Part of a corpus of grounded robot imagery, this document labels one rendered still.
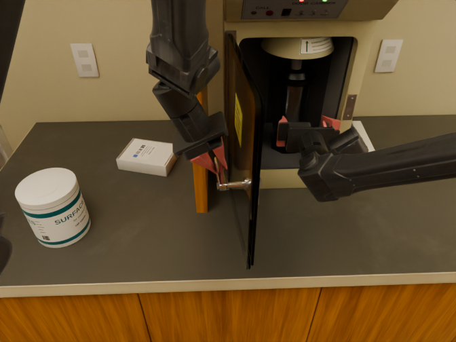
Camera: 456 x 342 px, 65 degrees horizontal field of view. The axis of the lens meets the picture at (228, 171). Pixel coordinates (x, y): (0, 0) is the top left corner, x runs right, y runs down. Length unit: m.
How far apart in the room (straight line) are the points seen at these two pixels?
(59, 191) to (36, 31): 0.65
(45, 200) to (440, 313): 1.05
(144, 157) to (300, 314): 0.63
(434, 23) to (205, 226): 1.01
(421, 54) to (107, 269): 1.22
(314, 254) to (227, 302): 0.25
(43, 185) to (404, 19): 1.18
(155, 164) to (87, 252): 0.32
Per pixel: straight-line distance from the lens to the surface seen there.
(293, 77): 0.93
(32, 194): 0.90
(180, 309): 0.98
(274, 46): 0.87
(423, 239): 1.02
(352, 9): 0.78
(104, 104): 1.41
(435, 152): 0.54
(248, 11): 0.73
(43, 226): 0.92
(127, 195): 1.04
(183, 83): 0.51
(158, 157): 1.10
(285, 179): 1.02
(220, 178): 0.64
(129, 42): 1.29
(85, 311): 1.03
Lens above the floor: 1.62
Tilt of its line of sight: 39 degrees down
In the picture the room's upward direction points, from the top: straight up
